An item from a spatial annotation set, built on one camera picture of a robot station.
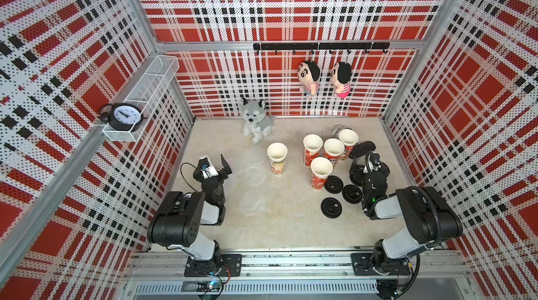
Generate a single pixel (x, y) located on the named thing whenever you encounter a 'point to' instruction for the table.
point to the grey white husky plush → (257, 123)
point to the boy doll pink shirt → (341, 74)
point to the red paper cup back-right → (349, 138)
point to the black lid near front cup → (333, 184)
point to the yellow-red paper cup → (277, 153)
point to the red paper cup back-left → (312, 144)
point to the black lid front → (330, 207)
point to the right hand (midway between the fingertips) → (368, 157)
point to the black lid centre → (352, 194)
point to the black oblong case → (361, 148)
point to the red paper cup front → (321, 168)
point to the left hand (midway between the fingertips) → (216, 158)
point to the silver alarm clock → (338, 127)
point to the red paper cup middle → (333, 148)
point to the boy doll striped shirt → (309, 73)
